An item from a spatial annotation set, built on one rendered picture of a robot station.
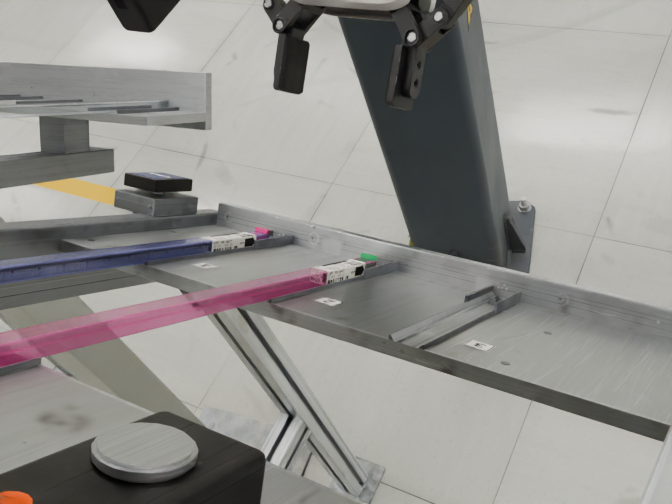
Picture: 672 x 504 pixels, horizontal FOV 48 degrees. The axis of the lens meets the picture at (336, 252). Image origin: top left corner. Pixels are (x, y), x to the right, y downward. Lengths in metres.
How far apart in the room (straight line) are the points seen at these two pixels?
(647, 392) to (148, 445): 0.33
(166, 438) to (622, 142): 1.58
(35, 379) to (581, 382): 0.29
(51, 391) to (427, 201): 1.04
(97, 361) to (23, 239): 0.44
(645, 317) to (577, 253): 0.94
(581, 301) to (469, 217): 0.74
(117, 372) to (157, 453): 0.88
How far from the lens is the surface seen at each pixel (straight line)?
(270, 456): 1.08
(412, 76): 0.52
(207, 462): 0.19
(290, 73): 0.57
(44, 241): 0.62
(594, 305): 0.61
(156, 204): 0.69
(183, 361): 1.62
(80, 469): 0.18
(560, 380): 0.45
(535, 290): 0.62
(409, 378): 1.43
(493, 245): 1.40
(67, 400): 0.33
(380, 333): 0.47
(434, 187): 1.28
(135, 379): 1.09
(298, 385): 1.03
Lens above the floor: 1.24
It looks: 50 degrees down
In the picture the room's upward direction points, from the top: 25 degrees counter-clockwise
